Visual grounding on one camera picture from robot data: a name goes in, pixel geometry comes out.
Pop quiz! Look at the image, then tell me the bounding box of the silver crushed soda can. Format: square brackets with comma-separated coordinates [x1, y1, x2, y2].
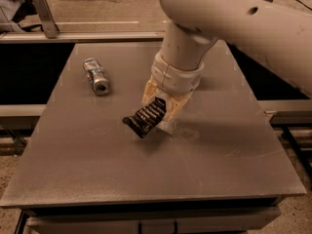
[83, 58, 110, 96]

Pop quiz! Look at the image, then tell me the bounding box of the metal guard rail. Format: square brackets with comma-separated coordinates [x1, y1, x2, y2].
[0, 31, 165, 44]

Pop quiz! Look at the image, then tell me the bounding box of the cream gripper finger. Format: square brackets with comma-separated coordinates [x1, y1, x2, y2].
[141, 77, 166, 106]
[157, 92, 192, 135]

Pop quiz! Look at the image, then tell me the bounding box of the black rxbar chocolate wrapper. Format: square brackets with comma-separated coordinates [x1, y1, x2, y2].
[123, 97, 167, 138]

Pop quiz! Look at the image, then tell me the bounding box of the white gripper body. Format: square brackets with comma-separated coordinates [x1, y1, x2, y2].
[151, 53, 204, 96]

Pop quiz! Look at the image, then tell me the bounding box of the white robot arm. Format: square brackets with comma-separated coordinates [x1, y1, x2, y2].
[142, 0, 312, 133]

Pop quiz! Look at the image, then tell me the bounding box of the left metal bracket post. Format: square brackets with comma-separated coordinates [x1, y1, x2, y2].
[32, 0, 59, 39]

